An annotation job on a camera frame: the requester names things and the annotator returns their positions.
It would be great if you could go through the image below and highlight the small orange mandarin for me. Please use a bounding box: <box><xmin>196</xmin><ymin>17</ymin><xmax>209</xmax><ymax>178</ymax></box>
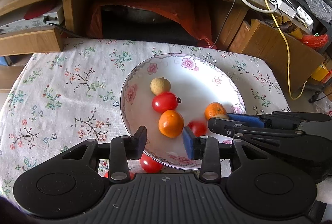
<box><xmin>204</xmin><ymin>102</ymin><xmax>228</xmax><ymax>121</ymax></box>

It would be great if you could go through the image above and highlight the red cherry tomato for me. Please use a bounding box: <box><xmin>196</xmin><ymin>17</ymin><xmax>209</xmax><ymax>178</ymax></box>
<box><xmin>152</xmin><ymin>92</ymin><xmax>182</xmax><ymax>113</ymax></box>
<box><xmin>187</xmin><ymin>120</ymin><xmax>207</xmax><ymax>137</ymax></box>
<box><xmin>139</xmin><ymin>154</ymin><xmax>163</xmax><ymax>173</ymax></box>

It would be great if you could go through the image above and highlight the tan longan fruit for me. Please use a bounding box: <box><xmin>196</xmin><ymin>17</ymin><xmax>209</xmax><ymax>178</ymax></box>
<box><xmin>150</xmin><ymin>77</ymin><xmax>171</xmax><ymax>96</ymax></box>

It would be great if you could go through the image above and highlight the white floral porcelain bowl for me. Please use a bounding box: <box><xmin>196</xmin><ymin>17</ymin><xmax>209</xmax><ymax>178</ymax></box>
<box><xmin>120</xmin><ymin>53</ymin><xmax>246</xmax><ymax>170</ymax></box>

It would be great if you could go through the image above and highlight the cardboard box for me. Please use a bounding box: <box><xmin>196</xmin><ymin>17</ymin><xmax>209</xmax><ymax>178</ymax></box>
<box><xmin>228</xmin><ymin>19</ymin><xmax>323</xmax><ymax>93</ymax></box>

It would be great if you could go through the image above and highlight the floral white tablecloth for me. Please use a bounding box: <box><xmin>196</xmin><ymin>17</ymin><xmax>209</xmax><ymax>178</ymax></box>
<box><xmin>1</xmin><ymin>39</ymin><xmax>289</xmax><ymax>199</ymax></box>

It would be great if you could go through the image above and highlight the red plastic bag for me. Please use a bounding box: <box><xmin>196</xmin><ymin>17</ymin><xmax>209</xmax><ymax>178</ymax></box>
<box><xmin>300</xmin><ymin>34</ymin><xmax>329</xmax><ymax>49</ymax></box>

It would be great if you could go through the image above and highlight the white power strip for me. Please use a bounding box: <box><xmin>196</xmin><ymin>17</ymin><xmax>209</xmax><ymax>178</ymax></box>
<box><xmin>268</xmin><ymin>0</ymin><xmax>314</xmax><ymax>32</ymax></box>

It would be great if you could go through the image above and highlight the silver set-top box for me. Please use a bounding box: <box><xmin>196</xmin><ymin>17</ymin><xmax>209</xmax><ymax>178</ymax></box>
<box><xmin>1</xmin><ymin>3</ymin><xmax>64</xmax><ymax>34</ymax></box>

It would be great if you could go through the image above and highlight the yellow cable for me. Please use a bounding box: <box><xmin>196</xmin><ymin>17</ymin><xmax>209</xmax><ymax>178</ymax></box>
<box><xmin>184</xmin><ymin>0</ymin><xmax>308</xmax><ymax>100</ymax></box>

